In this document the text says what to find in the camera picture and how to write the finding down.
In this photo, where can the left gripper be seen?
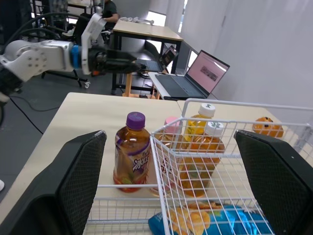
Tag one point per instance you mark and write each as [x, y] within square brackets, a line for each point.
[97, 60]

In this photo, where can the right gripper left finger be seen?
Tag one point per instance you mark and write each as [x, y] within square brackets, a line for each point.
[61, 191]

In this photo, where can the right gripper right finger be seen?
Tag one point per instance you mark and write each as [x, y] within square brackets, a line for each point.
[281, 183]

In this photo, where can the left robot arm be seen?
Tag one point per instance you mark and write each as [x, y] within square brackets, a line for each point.
[41, 58]

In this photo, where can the pale drink bottle pink cap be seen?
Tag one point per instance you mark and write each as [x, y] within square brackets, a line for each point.
[168, 142]

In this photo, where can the open dark laptop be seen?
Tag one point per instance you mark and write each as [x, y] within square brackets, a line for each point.
[156, 64]

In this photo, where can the tan table black legs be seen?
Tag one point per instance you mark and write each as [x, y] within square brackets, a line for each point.
[146, 30]

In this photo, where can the person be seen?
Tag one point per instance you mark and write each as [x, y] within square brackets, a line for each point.
[110, 12]

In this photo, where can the orange round toy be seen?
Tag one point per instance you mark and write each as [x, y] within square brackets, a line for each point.
[267, 128]

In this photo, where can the blue and yellow chips bag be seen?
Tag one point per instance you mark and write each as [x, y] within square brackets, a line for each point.
[234, 220]

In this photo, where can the open laptop pink screen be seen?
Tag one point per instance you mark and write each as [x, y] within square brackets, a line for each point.
[195, 78]

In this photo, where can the tea bottle purple cap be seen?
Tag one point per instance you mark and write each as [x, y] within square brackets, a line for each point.
[132, 151]

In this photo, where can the orange tea bottle white cap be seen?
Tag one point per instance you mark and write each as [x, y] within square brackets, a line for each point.
[203, 156]

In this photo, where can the yellow juice bottle white cap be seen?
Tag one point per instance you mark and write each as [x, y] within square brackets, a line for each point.
[195, 124]

